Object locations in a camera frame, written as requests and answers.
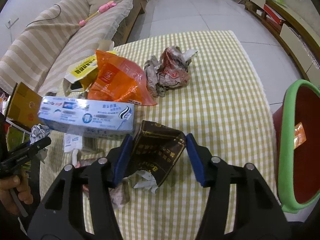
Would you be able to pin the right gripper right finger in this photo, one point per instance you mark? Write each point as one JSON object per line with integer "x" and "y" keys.
{"x": 258, "y": 214}

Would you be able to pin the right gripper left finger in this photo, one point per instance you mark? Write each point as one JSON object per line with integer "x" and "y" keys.
{"x": 60, "y": 215}

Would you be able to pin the blue toothpaste box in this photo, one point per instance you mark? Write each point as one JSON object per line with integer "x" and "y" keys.
{"x": 87, "y": 118}

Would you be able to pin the black gold cigarette box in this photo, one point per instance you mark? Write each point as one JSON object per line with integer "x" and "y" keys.
{"x": 156, "y": 149}

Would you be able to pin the orange plastic bag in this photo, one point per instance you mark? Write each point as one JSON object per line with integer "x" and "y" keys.
{"x": 119, "y": 80}

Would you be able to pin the newspaper ball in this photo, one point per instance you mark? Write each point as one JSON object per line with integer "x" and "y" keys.
{"x": 171, "y": 71}

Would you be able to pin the green rimmed red trash bin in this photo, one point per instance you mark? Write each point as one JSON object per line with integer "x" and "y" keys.
{"x": 297, "y": 134}

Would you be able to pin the left hand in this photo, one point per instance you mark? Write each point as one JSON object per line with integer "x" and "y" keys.
{"x": 15, "y": 187}

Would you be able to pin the small crumpled paper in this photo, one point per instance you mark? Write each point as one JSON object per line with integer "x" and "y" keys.
{"x": 38, "y": 132}

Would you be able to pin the orange cardboard box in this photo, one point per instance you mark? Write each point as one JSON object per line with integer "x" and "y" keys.
{"x": 23, "y": 106}

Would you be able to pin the torn yellow cardboard box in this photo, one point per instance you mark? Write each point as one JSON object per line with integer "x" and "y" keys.
{"x": 80, "y": 75}

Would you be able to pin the beige striped sofa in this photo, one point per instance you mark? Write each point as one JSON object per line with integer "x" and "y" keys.
{"x": 41, "y": 55}

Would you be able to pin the long low TV cabinet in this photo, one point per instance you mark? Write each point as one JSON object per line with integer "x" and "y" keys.
{"x": 296, "y": 37}

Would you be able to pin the pink toy wand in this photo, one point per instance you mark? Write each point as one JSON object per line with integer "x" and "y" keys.
{"x": 101, "y": 10}

